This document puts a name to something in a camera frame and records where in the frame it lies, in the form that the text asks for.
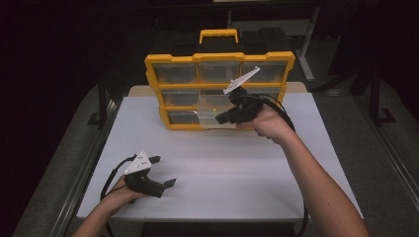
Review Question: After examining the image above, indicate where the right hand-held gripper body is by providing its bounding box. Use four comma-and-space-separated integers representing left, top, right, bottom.
222, 65, 265, 125

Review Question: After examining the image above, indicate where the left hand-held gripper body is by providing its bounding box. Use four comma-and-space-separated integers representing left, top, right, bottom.
123, 150, 166, 199

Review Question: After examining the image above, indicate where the clear plastic drawer bin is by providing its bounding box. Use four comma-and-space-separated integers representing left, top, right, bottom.
197, 89, 240, 130

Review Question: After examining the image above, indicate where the yellow black organizer case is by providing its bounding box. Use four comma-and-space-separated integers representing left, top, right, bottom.
143, 28, 296, 132

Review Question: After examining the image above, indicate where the person's right hand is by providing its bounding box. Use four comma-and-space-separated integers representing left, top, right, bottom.
235, 103, 296, 146

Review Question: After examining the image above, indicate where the person's left hand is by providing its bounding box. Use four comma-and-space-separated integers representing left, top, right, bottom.
99, 175, 147, 213

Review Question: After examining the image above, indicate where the set of clear drawers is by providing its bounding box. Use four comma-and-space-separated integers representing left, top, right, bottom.
153, 61, 287, 125

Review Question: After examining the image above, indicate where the black metal stand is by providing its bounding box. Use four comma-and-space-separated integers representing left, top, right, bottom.
86, 72, 111, 130
368, 64, 398, 128

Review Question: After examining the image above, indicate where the grey metal stand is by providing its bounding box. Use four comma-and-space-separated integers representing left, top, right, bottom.
226, 5, 321, 83

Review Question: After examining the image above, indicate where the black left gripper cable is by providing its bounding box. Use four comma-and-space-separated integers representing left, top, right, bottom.
99, 153, 138, 202

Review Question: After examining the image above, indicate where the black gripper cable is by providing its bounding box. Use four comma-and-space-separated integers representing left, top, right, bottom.
99, 153, 138, 202
253, 93, 310, 237

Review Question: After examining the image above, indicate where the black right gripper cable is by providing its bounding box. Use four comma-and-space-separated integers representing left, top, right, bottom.
253, 93, 310, 237

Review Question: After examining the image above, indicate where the aluminium rail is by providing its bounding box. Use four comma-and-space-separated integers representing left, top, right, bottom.
353, 94, 419, 212
48, 98, 121, 237

